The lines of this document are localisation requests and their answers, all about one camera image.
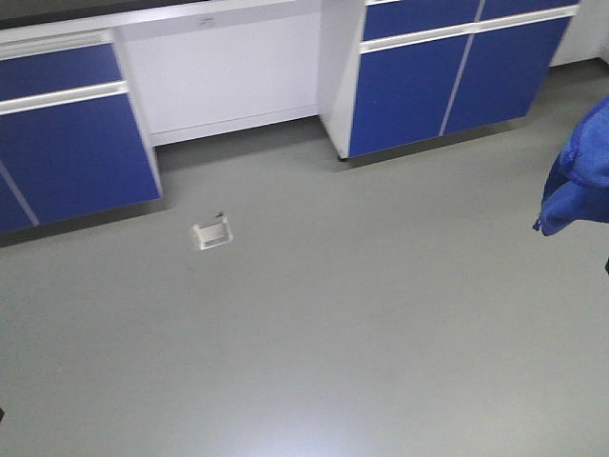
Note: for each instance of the blue microfiber cloth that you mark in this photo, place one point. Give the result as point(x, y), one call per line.
point(577, 184)

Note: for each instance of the blue cabinet right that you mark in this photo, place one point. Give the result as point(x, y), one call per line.
point(394, 73)

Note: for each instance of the blue cabinet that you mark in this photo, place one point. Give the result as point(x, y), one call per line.
point(394, 73)
point(71, 141)

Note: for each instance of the blue cabinet left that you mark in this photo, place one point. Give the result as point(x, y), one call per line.
point(71, 141)

